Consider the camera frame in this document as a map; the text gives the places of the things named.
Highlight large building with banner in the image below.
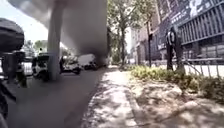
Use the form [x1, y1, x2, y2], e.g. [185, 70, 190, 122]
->
[146, 0, 224, 61]

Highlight pale concrete pavement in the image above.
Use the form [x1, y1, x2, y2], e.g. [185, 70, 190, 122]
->
[79, 68, 224, 128]

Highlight white vehicle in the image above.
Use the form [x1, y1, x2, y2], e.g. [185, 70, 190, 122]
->
[78, 53, 101, 71]
[61, 56, 83, 75]

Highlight dark pole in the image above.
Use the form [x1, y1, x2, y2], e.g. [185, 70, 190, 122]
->
[145, 19, 154, 68]

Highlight concrete viaduct with pillars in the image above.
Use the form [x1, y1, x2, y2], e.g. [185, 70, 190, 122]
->
[6, 0, 109, 81]

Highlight tall leafy tree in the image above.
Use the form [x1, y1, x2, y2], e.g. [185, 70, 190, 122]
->
[107, 0, 158, 66]

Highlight green hedge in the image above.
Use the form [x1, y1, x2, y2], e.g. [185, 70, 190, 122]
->
[124, 63, 224, 101]

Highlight person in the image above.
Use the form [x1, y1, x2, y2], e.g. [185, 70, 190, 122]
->
[165, 26, 185, 73]

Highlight metal railing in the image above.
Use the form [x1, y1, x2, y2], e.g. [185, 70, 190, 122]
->
[151, 57, 224, 78]

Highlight dark motorcycle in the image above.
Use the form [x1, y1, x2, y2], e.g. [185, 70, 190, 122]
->
[0, 18, 28, 128]

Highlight distant trees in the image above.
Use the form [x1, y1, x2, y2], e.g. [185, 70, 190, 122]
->
[23, 39, 49, 56]

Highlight dark asphalt road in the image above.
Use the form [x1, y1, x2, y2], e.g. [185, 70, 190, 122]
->
[6, 68, 108, 128]

